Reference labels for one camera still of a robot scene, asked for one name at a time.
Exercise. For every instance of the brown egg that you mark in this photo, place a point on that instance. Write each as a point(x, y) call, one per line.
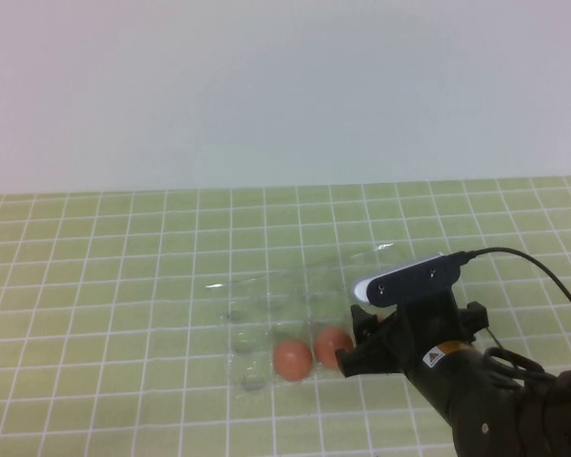
point(330, 345)
point(292, 359)

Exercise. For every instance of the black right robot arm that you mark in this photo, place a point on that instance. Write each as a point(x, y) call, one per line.
point(471, 404)

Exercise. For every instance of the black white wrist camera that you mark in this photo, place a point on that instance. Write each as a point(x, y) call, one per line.
point(409, 281)

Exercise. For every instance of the green white-grid tablecloth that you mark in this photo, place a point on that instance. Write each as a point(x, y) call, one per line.
point(100, 285)

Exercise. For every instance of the clear plastic egg tray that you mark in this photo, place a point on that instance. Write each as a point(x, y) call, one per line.
point(266, 304)

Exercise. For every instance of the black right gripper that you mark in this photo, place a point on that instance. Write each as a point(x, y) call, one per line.
point(428, 328)

